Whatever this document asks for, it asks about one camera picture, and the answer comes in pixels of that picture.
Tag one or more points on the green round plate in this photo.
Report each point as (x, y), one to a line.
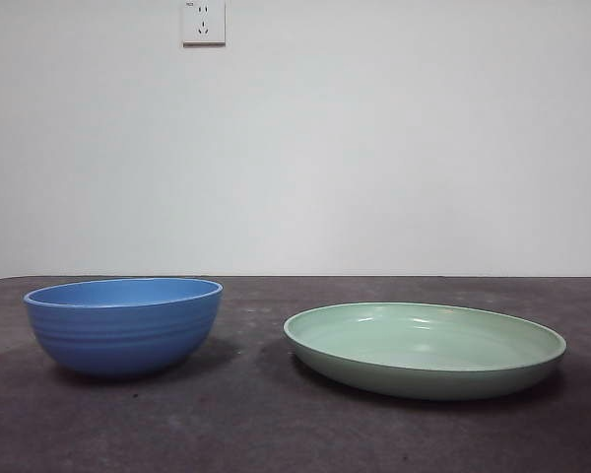
(423, 379)

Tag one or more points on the blue ribbed bowl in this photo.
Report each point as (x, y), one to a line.
(123, 345)

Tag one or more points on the white wall socket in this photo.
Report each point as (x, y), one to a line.
(204, 22)

